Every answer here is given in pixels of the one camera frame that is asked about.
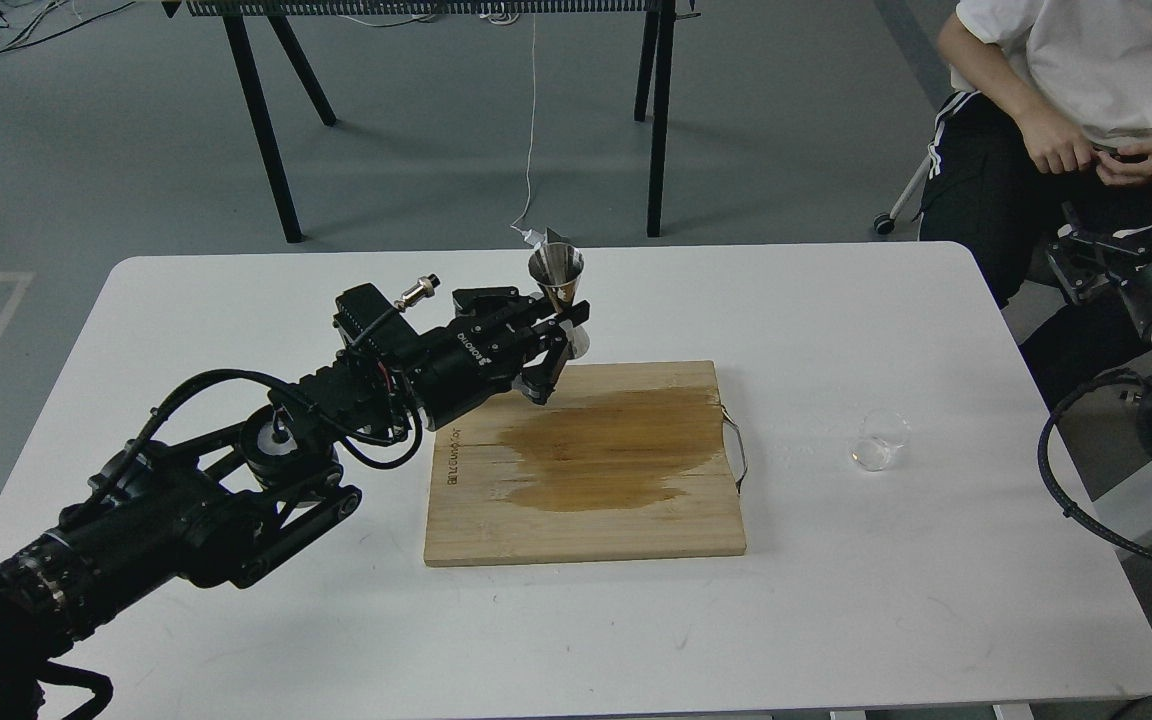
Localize small clear glass cup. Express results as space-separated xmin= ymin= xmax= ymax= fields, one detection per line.
xmin=849 ymin=407 xmax=911 ymax=471

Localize white office chair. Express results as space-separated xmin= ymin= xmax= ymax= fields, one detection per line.
xmin=870 ymin=150 xmax=933 ymax=238

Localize steel double jigger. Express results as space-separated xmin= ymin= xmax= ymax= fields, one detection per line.
xmin=526 ymin=241 xmax=584 ymax=311

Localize white power cable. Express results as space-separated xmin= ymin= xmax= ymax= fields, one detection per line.
xmin=510 ymin=12 xmax=571 ymax=249

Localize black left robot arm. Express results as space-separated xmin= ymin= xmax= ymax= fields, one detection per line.
xmin=0 ymin=275 xmax=590 ymax=719

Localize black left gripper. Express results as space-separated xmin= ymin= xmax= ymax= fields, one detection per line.
xmin=406 ymin=286 xmax=591 ymax=430

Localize wooden cutting board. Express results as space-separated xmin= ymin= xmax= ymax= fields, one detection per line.
xmin=422 ymin=361 xmax=748 ymax=568

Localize seated person white shirt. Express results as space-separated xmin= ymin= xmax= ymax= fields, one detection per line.
xmin=918 ymin=0 xmax=1152 ymax=411

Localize black metal frame table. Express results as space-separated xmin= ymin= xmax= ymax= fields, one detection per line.
xmin=150 ymin=1 xmax=705 ymax=247

